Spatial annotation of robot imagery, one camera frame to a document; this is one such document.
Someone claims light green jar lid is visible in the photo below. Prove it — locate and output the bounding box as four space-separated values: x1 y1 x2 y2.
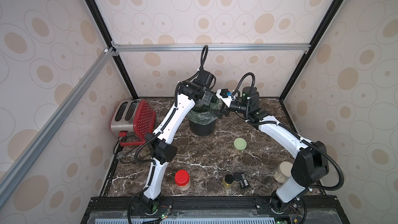
233 138 247 151

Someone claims red lid oatmeal jar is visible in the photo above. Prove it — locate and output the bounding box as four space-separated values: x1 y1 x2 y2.
175 170 191 191

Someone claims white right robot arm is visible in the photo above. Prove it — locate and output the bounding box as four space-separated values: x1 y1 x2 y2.
216 83 344 213

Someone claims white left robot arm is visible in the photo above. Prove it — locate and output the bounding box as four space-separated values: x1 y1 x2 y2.
127 45 216 224

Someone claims black trash bin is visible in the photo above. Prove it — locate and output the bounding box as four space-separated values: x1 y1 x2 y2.
187 112 217 136

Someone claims dark spice jar black lid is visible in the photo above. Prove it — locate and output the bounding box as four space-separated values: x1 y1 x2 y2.
233 172 243 186

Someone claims yellow spice jar black lid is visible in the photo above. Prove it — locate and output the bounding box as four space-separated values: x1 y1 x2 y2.
222 174 234 190

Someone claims red polka dot toaster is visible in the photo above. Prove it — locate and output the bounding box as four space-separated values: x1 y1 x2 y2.
110 99 155 147

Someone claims beige lid jar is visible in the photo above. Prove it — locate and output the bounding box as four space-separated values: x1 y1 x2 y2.
274 161 293 184

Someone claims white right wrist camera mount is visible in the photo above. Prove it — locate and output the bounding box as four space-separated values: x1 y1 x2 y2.
216 89 236 107

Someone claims aluminium frame rail back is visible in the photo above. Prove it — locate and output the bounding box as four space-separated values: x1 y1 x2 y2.
105 43 311 54

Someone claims aluminium frame rail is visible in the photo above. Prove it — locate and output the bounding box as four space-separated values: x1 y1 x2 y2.
1 47 115 208
105 43 311 54

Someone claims black toaster power cord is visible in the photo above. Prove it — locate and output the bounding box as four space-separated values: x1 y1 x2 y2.
113 135 147 165

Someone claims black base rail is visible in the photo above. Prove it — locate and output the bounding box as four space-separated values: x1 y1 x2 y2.
82 196 348 223

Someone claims aluminium frame rail left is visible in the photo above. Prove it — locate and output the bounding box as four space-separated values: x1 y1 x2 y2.
1 47 115 208

